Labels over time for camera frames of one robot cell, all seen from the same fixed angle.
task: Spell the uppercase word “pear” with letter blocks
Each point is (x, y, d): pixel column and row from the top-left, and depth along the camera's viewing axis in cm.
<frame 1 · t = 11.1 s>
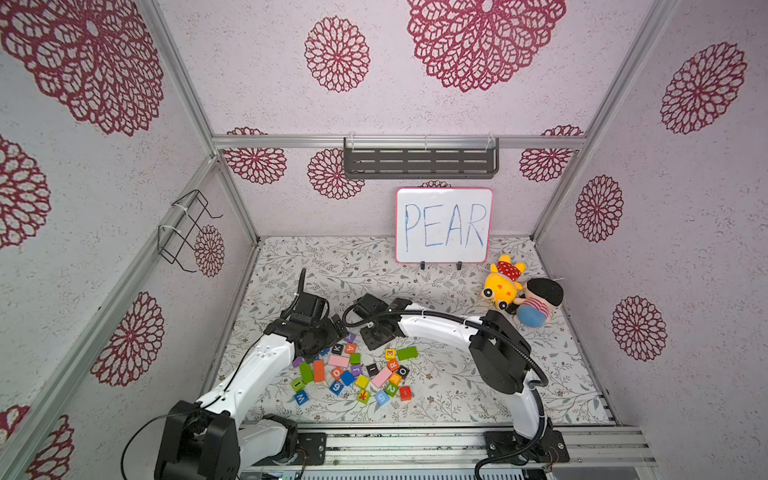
left hand: (337, 340, 85), fingers open
right hand: (369, 335, 90), fingers open
pink framed whiteboard: (443, 225, 108), point 14 cm above the table
yellow plush toy: (502, 284, 100), point 7 cm above the table
striped plush doll: (534, 308, 94), point 7 cm above the table
green rectangular block: (407, 353, 92), on the table
long pink block: (382, 377, 87), on the table
pink flat block: (339, 360, 90), on the table
orange rectangular block: (319, 372, 88), on the table
green tall block: (307, 373, 87), on the table
yellow E letter block: (390, 353, 90), point 2 cm above the table
orange R letter block: (393, 365, 89), on the table
orange A letter block: (350, 348, 92), point 2 cm above the table
black O letter block: (403, 371, 87), on the table
blue W letter block: (301, 397, 83), on the table
red cube block: (405, 393, 83), point 2 cm above the table
black K letter block: (337, 349, 92), on the table
black I letter block: (372, 369, 87), point 2 cm above the table
orange B letter block: (395, 378, 85), point 2 cm above the table
green 2 letter block: (391, 389, 84), point 2 cm above the table

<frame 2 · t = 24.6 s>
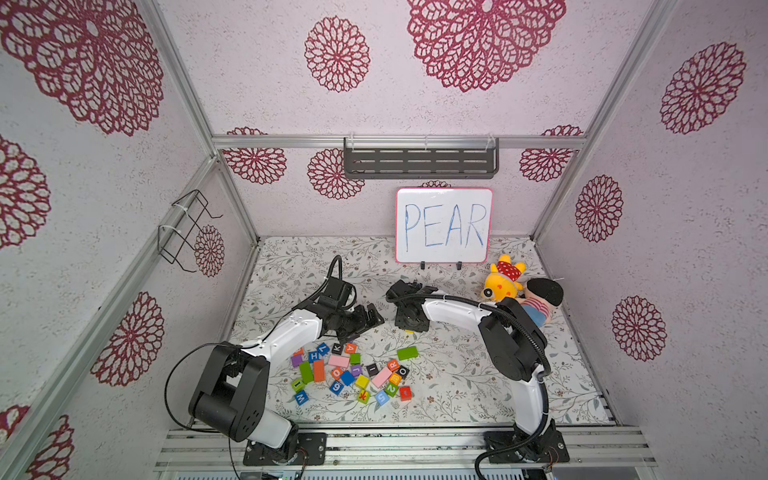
left hand: (373, 327, 87), fingers open
right hand: (403, 319, 97), fingers open
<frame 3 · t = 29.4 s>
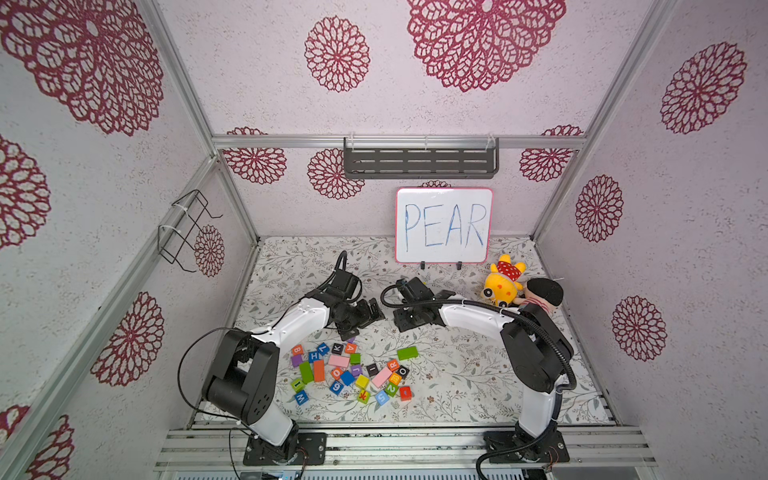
left hand: (374, 323, 88), fingers open
right hand: (399, 315, 94), fingers open
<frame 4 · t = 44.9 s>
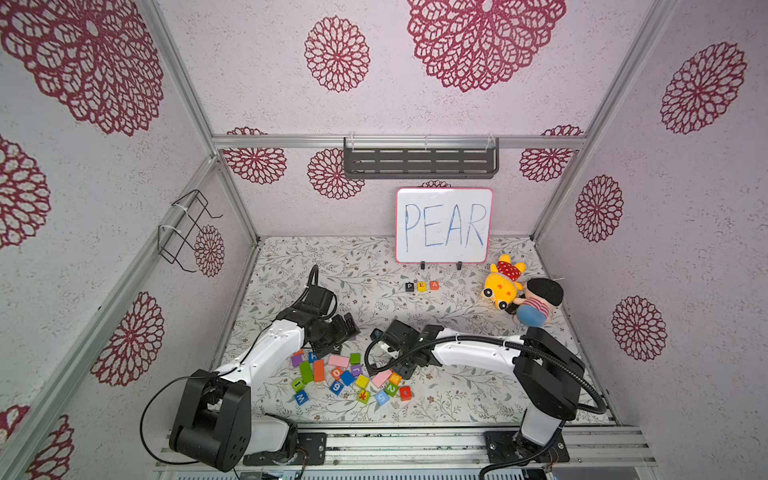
left hand: (349, 339, 85), fingers open
right hand: (396, 357, 87), fingers open
orange A letter block: (434, 285, 108), on the table
black P letter block: (409, 286, 106), point 2 cm above the table
